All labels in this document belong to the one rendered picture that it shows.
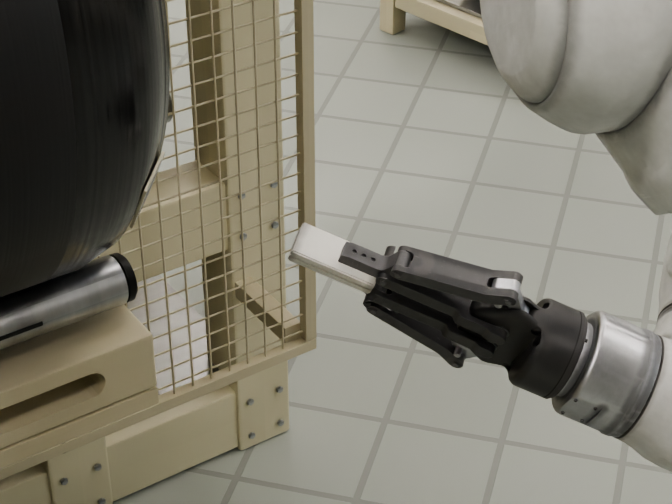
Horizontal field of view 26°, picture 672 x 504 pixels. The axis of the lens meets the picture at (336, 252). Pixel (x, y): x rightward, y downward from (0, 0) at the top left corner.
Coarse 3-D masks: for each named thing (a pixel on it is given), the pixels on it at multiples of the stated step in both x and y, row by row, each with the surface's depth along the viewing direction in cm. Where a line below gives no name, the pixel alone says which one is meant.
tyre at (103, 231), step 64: (0, 0) 93; (64, 0) 95; (128, 0) 98; (0, 64) 94; (64, 64) 97; (128, 64) 100; (0, 128) 96; (64, 128) 99; (128, 128) 103; (0, 192) 99; (64, 192) 103; (128, 192) 108; (0, 256) 105; (64, 256) 111
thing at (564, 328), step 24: (480, 312) 113; (504, 312) 112; (552, 312) 113; (576, 312) 114; (480, 336) 115; (528, 336) 113; (552, 336) 112; (576, 336) 112; (504, 360) 117; (528, 360) 112; (552, 360) 112; (576, 360) 112; (528, 384) 114; (552, 384) 113
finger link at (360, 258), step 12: (348, 252) 112; (360, 252) 113; (372, 252) 113; (396, 252) 112; (408, 252) 112; (348, 264) 113; (360, 264) 113; (372, 264) 113; (384, 264) 113; (396, 264) 111; (408, 264) 112
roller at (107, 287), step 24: (96, 264) 124; (120, 264) 125; (48, 288) 121; (72, 288) 122; (96, 288) 123; (120, 288) 124; (0, 312) 119; (24, 312) 120; (48, 312) 121; (72, 312) 122; (96, 312) 124; (0, 336) 119; (24, 336) 121
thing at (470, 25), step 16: (384, 0) 367; (400, 0) 363; (416, 0) 359; (432, 0) 359; (448, 0) 356; (464, 0) 356; (384, 16) 369; (400, 16) 369; (432, 16) 357; (448, 16) 353; (464, 16) 351; (480, 16) 350; (464, 32) 352; (480, 32) 348
